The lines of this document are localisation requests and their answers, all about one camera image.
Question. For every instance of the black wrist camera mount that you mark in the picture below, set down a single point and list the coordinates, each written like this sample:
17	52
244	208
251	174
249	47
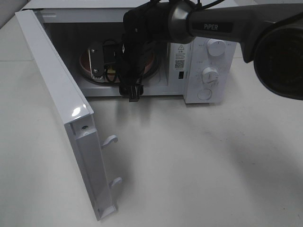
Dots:
102	56

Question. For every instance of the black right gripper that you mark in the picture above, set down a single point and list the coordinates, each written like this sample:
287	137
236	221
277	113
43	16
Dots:
135	58

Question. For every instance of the white warning label sticker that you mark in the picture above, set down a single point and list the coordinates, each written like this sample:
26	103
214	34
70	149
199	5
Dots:
179	57

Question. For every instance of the white timer knob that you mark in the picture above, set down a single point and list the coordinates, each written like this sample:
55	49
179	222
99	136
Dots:
210	75

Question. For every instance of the pink round plate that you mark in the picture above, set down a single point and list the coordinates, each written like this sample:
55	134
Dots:
84	63

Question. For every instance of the sandwich with lettuce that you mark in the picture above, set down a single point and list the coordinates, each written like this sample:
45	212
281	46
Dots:
111	71

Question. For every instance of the white microwave oven body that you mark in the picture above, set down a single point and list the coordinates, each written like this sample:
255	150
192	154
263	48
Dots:
74	40

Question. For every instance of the round door release button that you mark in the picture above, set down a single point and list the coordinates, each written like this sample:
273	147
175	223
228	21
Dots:
204	94

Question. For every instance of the white microwave door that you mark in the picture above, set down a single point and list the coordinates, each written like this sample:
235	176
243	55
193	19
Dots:
75	113

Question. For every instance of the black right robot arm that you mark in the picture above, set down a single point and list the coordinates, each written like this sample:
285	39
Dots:
270	36

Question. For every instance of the upper white power knob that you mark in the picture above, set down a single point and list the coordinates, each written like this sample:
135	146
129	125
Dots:
216	47

